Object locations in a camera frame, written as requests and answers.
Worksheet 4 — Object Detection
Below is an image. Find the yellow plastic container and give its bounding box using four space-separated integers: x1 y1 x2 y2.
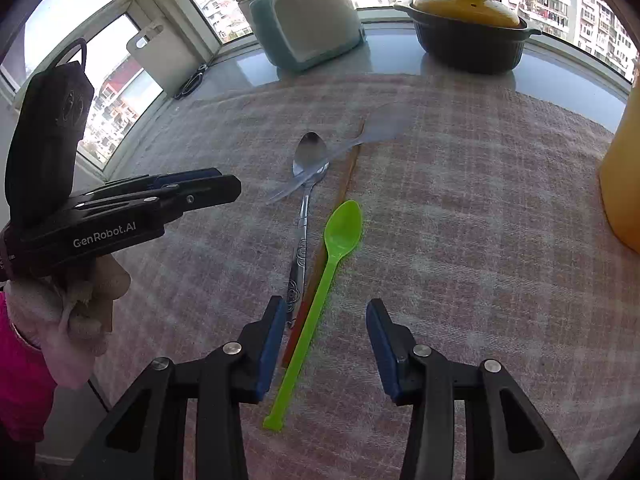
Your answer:
598 82 640 255

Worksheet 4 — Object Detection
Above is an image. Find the plaid cloth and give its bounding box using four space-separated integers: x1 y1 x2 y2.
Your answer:
92 72 640 480

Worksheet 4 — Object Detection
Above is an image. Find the brown wooden chopstick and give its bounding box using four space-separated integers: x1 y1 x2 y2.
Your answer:
281 119 368 368

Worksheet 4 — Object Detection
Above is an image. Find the dark casserole pot yellow lid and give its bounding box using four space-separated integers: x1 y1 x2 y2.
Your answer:
393 0 542 76

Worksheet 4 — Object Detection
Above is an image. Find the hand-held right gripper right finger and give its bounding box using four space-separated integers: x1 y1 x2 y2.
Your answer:
366 298 581 480

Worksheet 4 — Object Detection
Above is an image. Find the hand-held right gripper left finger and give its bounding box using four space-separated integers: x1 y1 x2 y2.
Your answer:
65 295 288 480

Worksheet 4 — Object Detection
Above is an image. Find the green plastic spoon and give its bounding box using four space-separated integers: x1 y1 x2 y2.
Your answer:
262 200 363 432

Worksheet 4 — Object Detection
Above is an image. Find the person's left forearm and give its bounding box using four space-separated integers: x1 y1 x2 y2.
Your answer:
0 290 58 443

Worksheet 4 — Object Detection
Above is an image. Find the clear plastic spoon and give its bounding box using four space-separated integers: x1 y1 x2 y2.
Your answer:
266 102 416 205

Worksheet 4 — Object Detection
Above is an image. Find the metal spoon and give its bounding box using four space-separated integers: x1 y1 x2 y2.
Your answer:
285 131 329 328

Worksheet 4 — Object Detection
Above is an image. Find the white cutting board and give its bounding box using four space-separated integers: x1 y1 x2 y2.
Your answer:
126 22 211 103

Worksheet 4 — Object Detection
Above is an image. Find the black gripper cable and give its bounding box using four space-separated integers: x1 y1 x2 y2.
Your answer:
52 38 88 68

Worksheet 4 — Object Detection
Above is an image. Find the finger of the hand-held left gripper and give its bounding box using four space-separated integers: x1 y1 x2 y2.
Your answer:
92 168 223 196
65 175 242 226

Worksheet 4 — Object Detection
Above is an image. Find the person's left hand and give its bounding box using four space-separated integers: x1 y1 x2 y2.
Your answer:
5 252 132 389

